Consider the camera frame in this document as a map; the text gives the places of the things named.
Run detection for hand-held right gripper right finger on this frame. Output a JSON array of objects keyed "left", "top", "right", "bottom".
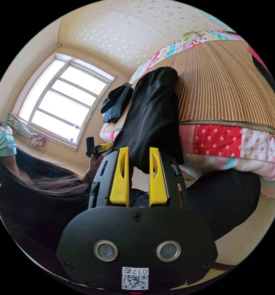
[{"left": 149, "top": 147, "right": 168, "bottom": 207}]

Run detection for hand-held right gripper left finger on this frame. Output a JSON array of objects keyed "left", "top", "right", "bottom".
[{"left": 109, "top": 147, "right": 130, "bottom": 207}]

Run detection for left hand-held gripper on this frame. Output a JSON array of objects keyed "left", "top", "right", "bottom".
[{"left": 90, "top": 142, "right": 114, "bottom": 160}]

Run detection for black long pants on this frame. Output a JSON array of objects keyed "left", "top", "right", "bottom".
[{"left": 113, "top": 66, "right": 185, "bottom": 175}]

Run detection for person's left forearm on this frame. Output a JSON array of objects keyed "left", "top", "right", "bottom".
[{"left": 80, "top": 171, "right": 93, "bottom": 185}]

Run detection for person's left hand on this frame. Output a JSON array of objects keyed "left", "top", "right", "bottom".
[{"left": 85, "top": 153, "right": 105, "bottom": 178}]

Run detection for pile of clothes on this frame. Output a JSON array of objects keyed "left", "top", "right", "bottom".
[{"left": 100, "top": 83, "right": 135, "bottom": 124}]

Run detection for window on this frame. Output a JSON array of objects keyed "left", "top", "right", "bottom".
[{"left": 17, "top": 52, "right": 118, "bottom": 152}]

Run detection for striped curtain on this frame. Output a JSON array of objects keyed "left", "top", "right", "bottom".
[{"left": 6, "top": 111, "right": 46, "bottom": 148}]

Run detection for person's body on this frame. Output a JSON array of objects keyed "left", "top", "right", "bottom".
[{"left": 0, "top": 123, "right": 262, "bottom": 285}]

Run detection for bed with mat and patchwork quilt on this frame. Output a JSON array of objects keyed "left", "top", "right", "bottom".
[{"left": 99, "top": 29, "right": 275, "bottom": 199}]

